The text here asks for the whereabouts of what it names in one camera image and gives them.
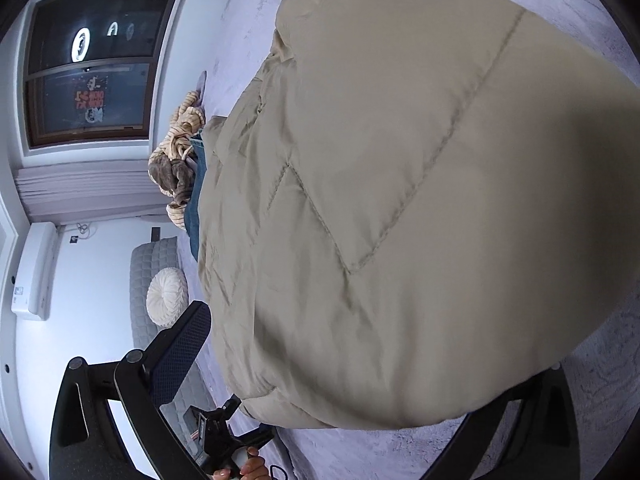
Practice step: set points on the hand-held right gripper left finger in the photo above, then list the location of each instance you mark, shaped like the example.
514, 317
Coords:
182, 345

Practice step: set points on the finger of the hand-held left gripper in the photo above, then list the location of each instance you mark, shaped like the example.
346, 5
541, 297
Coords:
232, 406

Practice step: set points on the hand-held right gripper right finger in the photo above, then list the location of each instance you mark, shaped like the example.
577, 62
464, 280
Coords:
550, 435

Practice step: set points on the beige puffer jacket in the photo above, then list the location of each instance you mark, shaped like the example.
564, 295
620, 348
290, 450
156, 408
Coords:
400, 210

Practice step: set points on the pile of striped clothes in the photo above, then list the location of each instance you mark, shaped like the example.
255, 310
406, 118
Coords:
182, 120

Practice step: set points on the person's left hand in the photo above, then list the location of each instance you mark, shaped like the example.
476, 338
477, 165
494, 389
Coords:
255, 470

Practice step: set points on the round cream pleated pillow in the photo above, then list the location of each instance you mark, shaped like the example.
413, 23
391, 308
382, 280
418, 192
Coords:
166, 297

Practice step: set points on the grey quilted headboard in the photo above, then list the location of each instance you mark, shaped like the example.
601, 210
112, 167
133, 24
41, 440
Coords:
150, 260

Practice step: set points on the folded blue jeans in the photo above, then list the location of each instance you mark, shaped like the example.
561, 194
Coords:
195, 210

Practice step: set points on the white air conditioner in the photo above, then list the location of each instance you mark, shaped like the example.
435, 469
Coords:
35, 270

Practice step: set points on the brown plush garment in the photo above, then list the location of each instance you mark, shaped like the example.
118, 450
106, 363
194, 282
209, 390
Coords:
172, 175

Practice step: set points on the grey pleated curtain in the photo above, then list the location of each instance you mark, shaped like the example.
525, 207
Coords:
100, 192

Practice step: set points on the small lilac pillow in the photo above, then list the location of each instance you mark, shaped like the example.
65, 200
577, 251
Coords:
201, 87

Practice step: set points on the dark framed window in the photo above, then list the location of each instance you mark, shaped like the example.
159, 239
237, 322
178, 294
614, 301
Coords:
100, 60

